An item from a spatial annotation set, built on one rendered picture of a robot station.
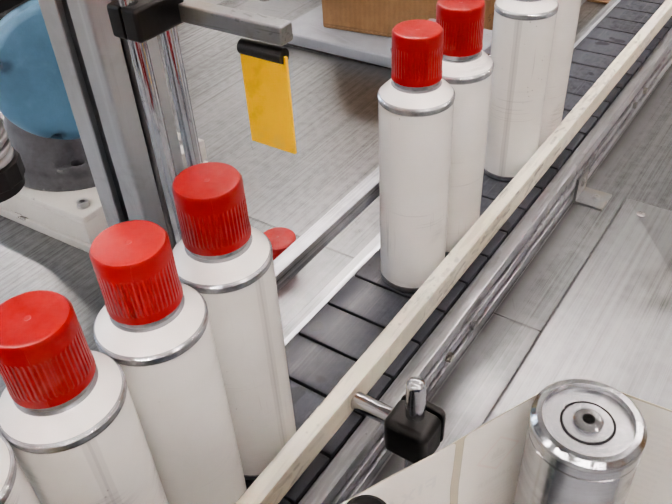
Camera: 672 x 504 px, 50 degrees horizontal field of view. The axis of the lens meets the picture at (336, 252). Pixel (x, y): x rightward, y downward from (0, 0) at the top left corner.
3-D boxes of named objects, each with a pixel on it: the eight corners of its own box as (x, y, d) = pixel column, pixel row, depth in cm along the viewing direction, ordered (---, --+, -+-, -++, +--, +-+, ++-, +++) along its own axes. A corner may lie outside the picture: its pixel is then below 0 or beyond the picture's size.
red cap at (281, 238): (302, 271, 68) (299, 244, 65) (266, 278, 67) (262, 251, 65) (295, 249, 70) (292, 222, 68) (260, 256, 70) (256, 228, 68)
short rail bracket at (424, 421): (421, 526, 47) (426, 409, 40) (382, 504, 49) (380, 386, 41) (444, 489, 49) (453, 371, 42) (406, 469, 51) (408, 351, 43)
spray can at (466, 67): (460, 265, 60) (479, 21, 47) (405, 244, 62) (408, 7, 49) (487, 231, 63) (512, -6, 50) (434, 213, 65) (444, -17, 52)
